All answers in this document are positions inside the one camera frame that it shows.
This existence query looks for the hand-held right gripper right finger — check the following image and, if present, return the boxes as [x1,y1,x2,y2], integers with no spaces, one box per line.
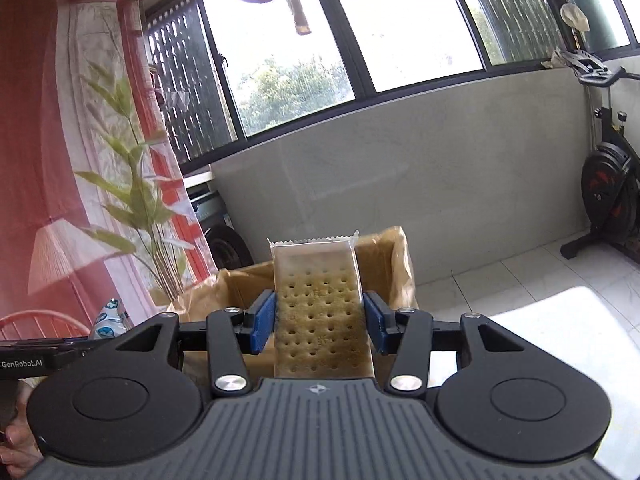
[363,290,532,395]

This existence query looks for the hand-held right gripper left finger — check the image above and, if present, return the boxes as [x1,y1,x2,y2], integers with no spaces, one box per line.
[106,290,278,397]

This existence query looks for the brown cardboard box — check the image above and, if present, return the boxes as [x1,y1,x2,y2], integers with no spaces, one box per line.
[167,225,420,381]

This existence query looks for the clear-wrapped cracker packet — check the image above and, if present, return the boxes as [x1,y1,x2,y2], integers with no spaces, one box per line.
[266,229,376,380]

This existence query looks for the blue and white snack packet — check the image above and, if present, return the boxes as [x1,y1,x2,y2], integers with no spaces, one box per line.
[88,297,127,342]

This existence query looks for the person's left hand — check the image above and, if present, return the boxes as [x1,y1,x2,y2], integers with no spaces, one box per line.
[0,422,43,480]

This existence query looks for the grey washing machine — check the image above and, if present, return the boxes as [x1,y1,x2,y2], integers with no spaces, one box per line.
[186,170,255,273]

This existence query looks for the white floral tablecloth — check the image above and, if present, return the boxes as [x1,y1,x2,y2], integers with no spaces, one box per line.
[487,285,640,478]

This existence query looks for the red printed backdrop cloth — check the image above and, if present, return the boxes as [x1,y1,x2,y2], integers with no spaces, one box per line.
[0,0,217,343]

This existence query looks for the black exercise bike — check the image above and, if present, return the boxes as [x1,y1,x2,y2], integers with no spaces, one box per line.
[542,47,640,262]

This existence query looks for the black-framed window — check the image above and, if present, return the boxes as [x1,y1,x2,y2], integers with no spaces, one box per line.
[142,0,640,173]

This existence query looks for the beige hanging bag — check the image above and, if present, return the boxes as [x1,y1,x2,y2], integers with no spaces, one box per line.
[559,2,592,32]

